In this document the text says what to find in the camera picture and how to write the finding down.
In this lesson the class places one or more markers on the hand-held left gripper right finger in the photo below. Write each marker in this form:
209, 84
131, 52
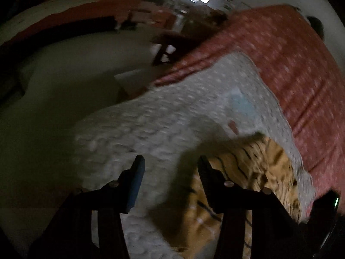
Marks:
206, 171

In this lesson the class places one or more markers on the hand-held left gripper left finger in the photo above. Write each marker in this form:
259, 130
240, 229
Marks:
137, 178

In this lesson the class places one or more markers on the tiger stripe plush toy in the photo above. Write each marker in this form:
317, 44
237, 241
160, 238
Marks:
250, 172

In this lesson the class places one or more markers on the white textured blanket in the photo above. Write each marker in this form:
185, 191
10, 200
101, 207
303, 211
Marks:
172, 124

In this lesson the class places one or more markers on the red patterned bedsheet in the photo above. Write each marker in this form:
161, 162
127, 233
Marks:
280, 67

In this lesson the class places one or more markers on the wooden chair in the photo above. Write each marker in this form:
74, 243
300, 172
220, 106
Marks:
175, 41

